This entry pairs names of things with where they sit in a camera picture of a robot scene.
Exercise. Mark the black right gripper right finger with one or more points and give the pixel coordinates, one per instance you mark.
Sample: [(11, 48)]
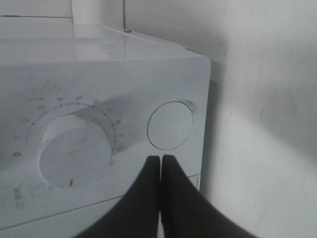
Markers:
[(185, 213)]

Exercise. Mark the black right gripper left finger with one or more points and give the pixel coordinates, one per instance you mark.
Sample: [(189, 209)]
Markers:
[(136, 214)]

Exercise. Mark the white timer knob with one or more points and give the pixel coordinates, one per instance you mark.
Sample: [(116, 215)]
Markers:
[(75, 150)]

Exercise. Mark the round white door button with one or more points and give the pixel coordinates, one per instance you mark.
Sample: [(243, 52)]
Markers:
[(170, 125)]

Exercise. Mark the white microwave oven body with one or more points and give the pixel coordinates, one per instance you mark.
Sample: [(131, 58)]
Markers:
[(52, 69)]

